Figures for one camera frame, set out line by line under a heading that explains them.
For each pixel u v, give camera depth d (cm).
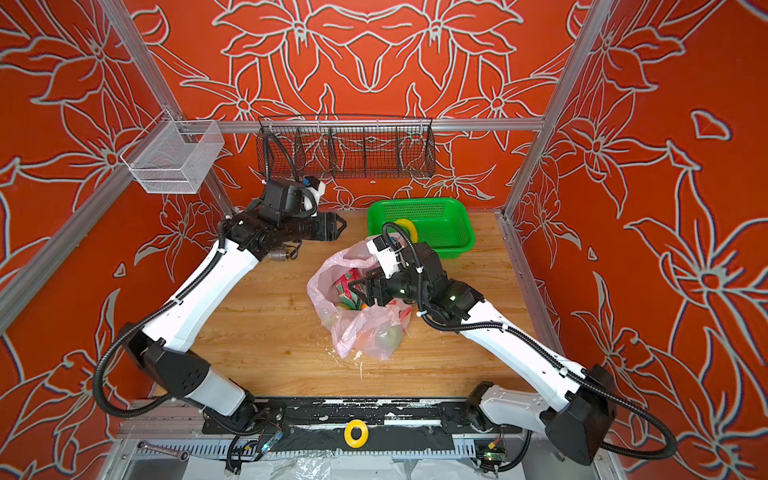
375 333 78
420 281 52
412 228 116
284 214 54
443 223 114
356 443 68
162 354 39
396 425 73
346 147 98
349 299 89
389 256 61
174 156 92
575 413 37
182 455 68
